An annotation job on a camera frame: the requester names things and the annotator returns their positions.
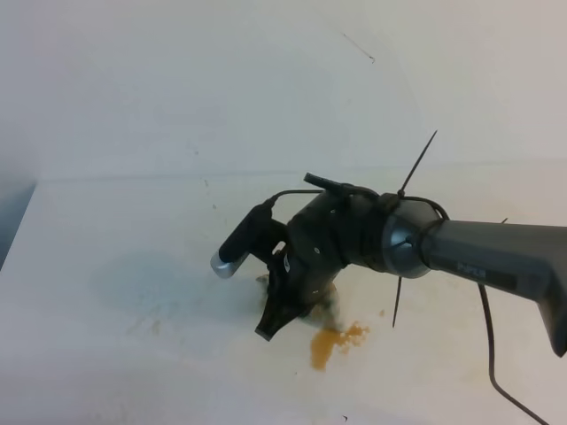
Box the black cable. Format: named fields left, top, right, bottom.
left=477, top=282, right=550, bottom=425

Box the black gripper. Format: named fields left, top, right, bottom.
left=254, top=207, right=351, bottom=341

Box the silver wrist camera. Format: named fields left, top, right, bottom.
left=210, top=197, right=288, bottom=279

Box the stained rag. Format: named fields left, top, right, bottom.
left=255, top=274, right=345, bottom=331

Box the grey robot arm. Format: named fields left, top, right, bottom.
left=255, top=192, right=566, bottom=357

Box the brown coffee puddle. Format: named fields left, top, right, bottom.
left=310, top=322, right=369, bottom=371

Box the black zip tie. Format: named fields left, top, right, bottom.
left=392, top=130, right=438, bottom=328

